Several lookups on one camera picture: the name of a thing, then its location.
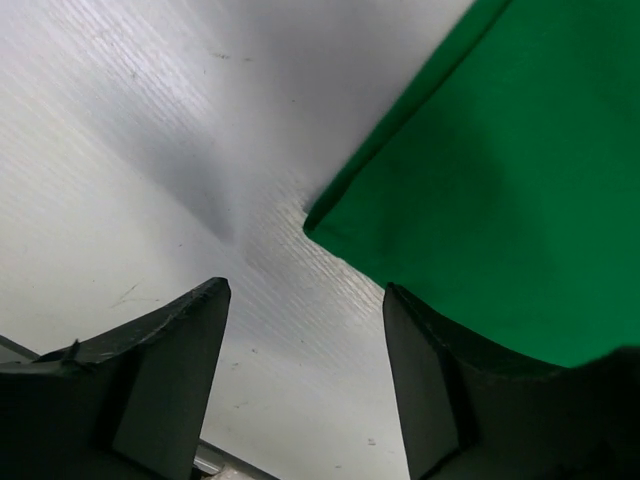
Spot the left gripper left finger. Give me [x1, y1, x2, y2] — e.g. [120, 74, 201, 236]
[1, 278, 231, 479]

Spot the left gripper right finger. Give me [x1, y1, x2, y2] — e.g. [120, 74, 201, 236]
[383, 285, 639, 479]

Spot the green t-shirt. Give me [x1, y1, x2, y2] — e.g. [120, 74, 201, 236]
[304, 1, 639, 367]

